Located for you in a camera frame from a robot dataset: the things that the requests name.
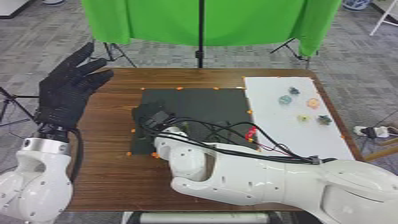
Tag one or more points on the black tripod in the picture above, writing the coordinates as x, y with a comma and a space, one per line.
10, 106

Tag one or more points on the dark mat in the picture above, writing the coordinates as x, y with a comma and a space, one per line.
200, 106

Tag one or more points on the pale grey bar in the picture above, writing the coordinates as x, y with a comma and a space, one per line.
204, 218

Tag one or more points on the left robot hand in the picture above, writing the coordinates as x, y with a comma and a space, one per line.
62, 93

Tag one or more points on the white power strip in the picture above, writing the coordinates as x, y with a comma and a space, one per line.
371, 131

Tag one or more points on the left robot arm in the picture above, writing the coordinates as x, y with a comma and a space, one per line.
35, 186

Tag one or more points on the black stand pole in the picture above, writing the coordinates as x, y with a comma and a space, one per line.
200, 33

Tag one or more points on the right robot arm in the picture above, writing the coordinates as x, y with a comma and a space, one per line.
266, 180

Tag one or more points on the orange flower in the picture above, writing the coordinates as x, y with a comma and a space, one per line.
312, 103

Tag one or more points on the yellow flower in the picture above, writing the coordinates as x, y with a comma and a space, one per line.
302, 118

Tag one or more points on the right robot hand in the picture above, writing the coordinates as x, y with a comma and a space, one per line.
143, 113

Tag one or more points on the dark green flower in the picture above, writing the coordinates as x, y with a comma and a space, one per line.
323, 120

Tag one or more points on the white sheet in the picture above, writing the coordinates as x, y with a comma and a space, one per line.
294, 133

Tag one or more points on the dark teal flower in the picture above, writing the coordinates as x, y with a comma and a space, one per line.
293, 90

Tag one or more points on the light blue flower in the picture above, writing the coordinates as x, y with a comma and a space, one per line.
284, 99

